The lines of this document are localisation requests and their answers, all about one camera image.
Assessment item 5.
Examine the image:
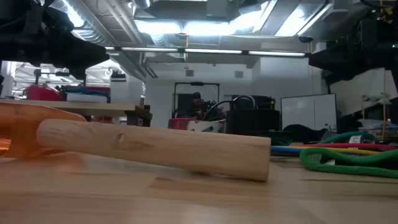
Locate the orange-headed wooden mallet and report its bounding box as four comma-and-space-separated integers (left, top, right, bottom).
0, 102, 272, 183

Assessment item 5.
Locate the black tape roll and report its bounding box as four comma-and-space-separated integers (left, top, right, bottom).
225, 108, 280, 135

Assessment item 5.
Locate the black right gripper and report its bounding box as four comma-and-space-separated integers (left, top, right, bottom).
309, 0, 398, 84

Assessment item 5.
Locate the person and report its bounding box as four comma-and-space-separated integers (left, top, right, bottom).
186, 91, 215, 121

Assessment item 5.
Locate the bundle of coloured wires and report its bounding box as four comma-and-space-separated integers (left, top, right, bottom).
270, 145, 304, 157
320, 131, 377, 146
290, 142, 398, 152

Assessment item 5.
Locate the red plastic tape dispenser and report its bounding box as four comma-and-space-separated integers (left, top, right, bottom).
168, 117, 225, 133

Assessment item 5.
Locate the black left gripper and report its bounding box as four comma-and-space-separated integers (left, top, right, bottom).
0, 0, 110, 78

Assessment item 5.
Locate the black cord coil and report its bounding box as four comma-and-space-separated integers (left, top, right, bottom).
201, 95, 257, 122

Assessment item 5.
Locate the black metal rig frame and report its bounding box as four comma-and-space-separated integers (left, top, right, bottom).
172, 81, 221, 121

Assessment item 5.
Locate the white container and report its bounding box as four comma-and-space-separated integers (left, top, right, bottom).
109, 76, 144, 105

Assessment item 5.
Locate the ceiling light strip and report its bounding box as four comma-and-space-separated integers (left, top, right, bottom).
104, 45, 308, 58

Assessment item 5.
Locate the whiteboard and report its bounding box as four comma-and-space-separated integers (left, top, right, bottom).
280, 93, 338, 133

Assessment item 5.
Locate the green circuit board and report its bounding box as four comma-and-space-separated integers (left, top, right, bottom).
300, 147, 398, 180

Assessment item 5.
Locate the red case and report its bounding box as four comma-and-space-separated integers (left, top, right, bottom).
24, 84, 65, 102

